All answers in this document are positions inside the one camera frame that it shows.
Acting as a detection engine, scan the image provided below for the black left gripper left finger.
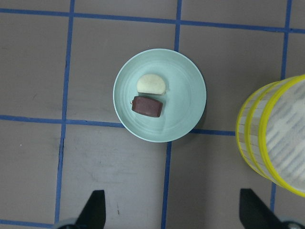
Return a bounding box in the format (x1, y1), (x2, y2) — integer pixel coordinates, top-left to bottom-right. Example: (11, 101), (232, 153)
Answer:
(74, 190), (106, 229)

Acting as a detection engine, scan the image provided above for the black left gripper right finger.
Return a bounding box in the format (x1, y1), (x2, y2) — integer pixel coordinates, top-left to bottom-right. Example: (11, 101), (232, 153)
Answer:
(239, 188), (284, 229)

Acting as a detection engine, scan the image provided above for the white steamed bun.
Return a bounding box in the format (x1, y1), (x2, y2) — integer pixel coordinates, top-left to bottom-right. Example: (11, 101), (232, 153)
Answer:
(136, 74), (166, 95)

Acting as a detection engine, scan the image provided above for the brown chocolate bun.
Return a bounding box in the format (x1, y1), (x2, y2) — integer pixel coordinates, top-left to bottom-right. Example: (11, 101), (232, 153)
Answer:
(131, 96), (163, 118)

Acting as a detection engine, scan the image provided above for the light green plate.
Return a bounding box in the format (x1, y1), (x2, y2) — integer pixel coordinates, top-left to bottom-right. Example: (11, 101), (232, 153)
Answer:
(113, 49), (207, 143)

